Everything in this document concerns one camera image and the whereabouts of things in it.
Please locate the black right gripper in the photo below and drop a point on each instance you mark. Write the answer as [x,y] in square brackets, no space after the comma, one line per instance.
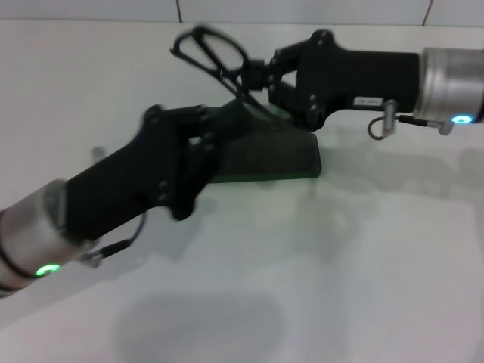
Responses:
[359,79]

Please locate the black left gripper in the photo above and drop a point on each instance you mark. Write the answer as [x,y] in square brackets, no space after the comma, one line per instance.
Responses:
[125,181]

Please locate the black glasses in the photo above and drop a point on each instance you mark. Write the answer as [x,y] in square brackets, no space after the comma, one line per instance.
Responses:
[210,53]

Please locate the green glasses case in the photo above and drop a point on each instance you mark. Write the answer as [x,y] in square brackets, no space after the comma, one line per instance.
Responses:
[272,151]

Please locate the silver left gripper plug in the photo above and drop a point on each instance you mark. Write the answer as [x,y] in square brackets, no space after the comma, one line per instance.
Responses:
[99,154]

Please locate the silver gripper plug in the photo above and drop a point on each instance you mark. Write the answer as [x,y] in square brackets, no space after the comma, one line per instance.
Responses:
[99,154]
[388,121]

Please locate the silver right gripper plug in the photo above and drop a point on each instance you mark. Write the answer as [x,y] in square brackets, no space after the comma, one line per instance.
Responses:
[388,121]

